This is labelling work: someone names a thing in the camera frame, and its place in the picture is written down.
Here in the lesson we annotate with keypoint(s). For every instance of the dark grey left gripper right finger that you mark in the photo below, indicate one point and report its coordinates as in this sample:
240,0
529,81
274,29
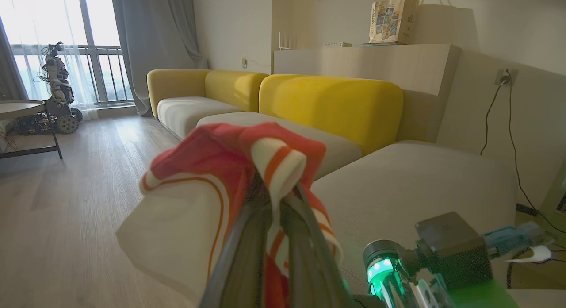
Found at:
309,272

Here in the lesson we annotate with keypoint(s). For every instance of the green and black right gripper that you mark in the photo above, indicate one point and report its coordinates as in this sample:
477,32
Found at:
477,297

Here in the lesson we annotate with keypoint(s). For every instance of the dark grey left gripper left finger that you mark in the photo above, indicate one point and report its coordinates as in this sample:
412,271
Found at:
241,263

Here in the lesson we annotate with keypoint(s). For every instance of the red and white jersey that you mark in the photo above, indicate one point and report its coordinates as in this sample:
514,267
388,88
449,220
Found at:
190,224

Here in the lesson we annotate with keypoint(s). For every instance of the grey sofa seat cushion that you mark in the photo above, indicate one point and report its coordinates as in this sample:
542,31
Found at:
318,135

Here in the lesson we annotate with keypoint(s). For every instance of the pale sofa seat cushion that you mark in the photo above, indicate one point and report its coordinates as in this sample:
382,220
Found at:
190,111

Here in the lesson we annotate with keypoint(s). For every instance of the grey sofa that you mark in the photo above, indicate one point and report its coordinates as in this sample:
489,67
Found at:
411,184

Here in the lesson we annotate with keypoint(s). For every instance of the wide yellow sofa backrest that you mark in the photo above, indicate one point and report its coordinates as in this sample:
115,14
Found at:
336,104

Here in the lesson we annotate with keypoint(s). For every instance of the white wifi router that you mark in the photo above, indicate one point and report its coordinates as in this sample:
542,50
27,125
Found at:
286,41

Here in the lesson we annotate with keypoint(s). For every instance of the flat white box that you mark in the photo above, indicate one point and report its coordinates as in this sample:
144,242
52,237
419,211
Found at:
337,44

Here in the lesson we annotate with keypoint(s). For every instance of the grey balcony railing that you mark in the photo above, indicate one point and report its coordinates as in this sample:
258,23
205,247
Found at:
106,73

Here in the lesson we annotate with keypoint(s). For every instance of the grey drape curtain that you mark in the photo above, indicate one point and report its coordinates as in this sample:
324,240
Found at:
9,73
150,42

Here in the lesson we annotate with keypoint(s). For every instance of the white wheeled humanoid robot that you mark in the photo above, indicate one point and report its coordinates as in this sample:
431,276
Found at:
57,82

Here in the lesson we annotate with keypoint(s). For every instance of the printed paper shopping bag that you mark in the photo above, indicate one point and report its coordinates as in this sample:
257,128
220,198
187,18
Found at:
391,20

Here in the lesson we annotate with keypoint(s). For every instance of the round table black legs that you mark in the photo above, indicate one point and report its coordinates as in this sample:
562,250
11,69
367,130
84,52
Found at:
22,109

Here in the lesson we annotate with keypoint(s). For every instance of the white sheer curtain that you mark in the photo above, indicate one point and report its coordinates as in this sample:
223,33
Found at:
40,20

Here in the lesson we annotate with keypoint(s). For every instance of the black camera box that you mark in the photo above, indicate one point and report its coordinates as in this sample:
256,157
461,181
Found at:
451,250

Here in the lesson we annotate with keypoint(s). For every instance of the small wall socket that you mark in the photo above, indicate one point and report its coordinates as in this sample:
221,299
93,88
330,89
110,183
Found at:
244,62

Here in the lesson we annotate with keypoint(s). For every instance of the white wall power socket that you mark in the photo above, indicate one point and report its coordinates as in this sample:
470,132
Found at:
505,76

